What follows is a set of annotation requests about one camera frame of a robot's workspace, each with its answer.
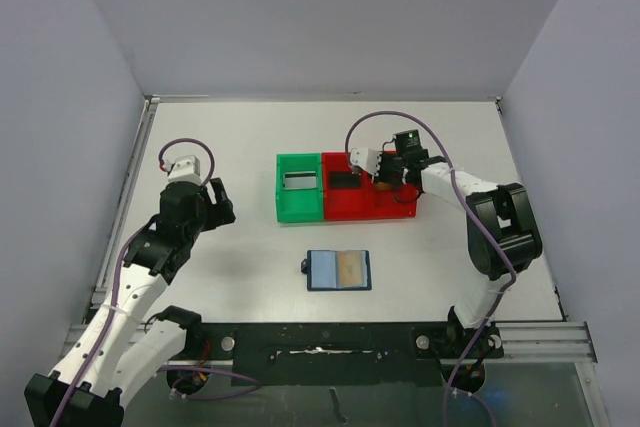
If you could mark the aluminium rail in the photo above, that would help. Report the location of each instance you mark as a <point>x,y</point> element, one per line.
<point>546,342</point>
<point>81,337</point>

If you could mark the aluminium rail left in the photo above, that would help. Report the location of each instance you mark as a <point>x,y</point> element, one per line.
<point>81,337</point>

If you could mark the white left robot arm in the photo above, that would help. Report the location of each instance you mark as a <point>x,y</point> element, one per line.
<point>93,382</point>

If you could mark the black card in red bin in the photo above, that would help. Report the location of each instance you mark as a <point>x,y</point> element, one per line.
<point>338,180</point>

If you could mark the red plastic bin middle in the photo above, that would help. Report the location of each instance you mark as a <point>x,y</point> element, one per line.
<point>344,205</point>

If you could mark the blue leather card holder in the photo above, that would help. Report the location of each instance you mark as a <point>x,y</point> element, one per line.
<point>331,270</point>

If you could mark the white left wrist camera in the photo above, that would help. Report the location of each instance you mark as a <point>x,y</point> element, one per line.
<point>185,169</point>

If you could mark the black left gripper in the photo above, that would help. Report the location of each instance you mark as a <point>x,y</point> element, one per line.
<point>219,212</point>

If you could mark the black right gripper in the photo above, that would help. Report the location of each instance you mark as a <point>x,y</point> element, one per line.
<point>382,167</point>

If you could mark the silver card in green bin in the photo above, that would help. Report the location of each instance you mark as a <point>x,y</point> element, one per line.
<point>303,180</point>

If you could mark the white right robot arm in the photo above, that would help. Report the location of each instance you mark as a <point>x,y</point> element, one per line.
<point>503,238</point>

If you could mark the red plastic bin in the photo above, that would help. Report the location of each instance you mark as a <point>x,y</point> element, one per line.
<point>344,205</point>
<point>399,204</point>

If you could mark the red plastic bin right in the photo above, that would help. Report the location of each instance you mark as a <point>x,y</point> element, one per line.
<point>399,204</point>

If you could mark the green plastic bin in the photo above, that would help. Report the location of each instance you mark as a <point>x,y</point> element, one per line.
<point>299,206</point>

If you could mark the aluminium rail right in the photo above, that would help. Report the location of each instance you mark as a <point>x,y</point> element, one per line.
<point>546,342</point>

